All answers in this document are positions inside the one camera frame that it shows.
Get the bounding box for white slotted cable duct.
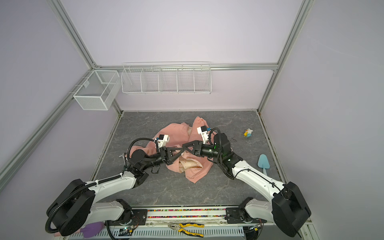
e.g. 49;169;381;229
68;225;245;240

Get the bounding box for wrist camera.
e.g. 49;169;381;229
156;135;170;149
197;126;211;144

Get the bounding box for green handled tool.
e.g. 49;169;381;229
119;154;127;164

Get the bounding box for small green circuit board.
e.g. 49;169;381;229
119;228;133;237

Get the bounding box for white wire shelf basket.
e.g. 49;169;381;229
121;62;212;94

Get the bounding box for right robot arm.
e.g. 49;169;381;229
182;131;312;238

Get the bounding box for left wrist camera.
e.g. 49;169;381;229
156;135;170;149

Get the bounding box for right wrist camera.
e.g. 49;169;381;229
197;126;211;144

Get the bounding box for pink Snoopy zip jacket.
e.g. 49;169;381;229
124;117;214;183

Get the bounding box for yellow handled pliers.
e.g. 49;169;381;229
167;222;205;238

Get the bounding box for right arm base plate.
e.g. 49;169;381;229
225;207;259;224

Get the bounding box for white mesh box basket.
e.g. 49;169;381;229
74;70;121;111

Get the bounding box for purple pink silicone spatula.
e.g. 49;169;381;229
80;222;105;239

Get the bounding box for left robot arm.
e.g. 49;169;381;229
45;135;185;236

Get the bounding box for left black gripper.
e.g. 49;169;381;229
141;147;185;171

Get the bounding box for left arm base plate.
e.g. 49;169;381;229
109;209;148;226

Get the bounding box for teal silicone spatula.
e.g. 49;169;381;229
258;154;271;176

